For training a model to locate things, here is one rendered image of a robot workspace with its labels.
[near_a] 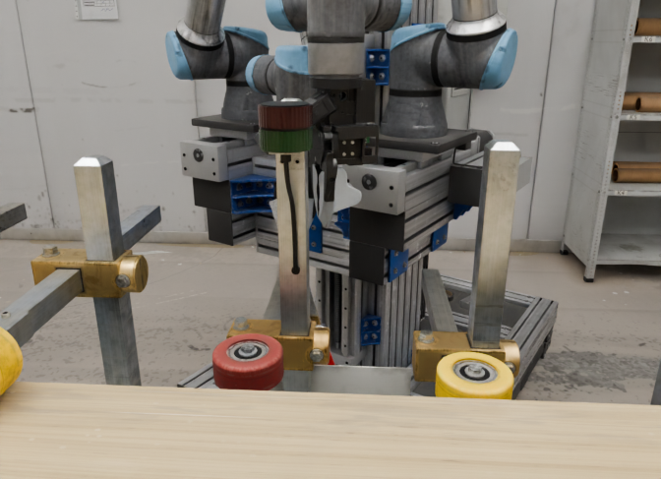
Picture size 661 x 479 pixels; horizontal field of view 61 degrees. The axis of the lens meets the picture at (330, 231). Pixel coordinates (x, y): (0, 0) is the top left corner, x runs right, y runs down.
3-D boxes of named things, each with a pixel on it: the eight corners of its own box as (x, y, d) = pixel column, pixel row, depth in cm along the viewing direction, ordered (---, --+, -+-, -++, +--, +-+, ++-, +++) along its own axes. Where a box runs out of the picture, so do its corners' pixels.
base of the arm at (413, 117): (398, 126, 137) (400, 84, 134) (457, 131, 129) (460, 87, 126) (367, 134, 125) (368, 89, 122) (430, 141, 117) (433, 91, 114)
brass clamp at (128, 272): (58, 279, 79) (52, 245, 77) (151, 281, 78) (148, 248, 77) (33, 298, 73) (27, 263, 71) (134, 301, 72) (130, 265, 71)
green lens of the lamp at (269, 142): (264, 142, 66) (264, 123, 65) (315, 143, 66) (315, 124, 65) (255, 151, 60) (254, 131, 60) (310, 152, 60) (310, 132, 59)
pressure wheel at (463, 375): (416, 454, 63) (422, 366, 60) (456, 422, 69) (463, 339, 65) (478, 493, 58) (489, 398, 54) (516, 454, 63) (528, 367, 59)
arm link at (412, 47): (403, 85, 132) (406, 24, 128) (457, 88, 125) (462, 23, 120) (378, 89, 123) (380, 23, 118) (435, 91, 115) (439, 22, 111)
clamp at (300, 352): (236, 349, 80) (234, 318, 79) (330, 352, 79) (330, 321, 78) (226, 371, 75) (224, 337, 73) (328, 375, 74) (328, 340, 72)
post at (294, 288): (287, 428, 83) (277, 97, 68) (311, 429, 83) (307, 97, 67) (284, 444, 80) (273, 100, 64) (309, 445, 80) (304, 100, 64)
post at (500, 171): (455, 460, 83) (484, 138, 68) (479, 461, 83) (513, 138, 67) (459, 478, 80) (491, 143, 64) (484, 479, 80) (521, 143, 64)
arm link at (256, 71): (290, 91, 120) (318, 95, 111) (242, 94, 114) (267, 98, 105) (289, 53, 117) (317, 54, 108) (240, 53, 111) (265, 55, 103)
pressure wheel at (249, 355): (227, 408, 71) (221, 328, 67) (289, 410, 71) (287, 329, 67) (210, 451, 64) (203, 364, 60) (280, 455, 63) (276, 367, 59)
